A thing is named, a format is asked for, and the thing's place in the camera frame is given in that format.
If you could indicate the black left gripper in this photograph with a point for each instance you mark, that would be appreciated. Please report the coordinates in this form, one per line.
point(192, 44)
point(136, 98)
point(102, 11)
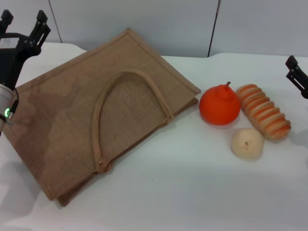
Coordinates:
point(16, 62)

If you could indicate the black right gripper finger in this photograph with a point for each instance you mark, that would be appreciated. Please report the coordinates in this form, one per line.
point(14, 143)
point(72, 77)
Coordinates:
point(298, 77)

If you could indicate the brown jute handbag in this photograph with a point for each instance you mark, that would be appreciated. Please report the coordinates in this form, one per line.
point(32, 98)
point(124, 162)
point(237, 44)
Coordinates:
point(72, 108)

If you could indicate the striped orange toy bread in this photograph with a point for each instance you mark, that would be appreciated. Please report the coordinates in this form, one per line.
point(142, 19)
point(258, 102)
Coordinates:
point(264, 113)

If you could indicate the pale beige toy fruit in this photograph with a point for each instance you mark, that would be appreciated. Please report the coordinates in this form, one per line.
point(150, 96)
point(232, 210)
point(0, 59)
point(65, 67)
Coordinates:
point(246, 144)

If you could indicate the orange toy fruit with stem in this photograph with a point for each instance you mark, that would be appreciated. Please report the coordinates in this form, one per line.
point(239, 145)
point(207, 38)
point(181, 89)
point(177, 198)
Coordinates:
point(217, 108)

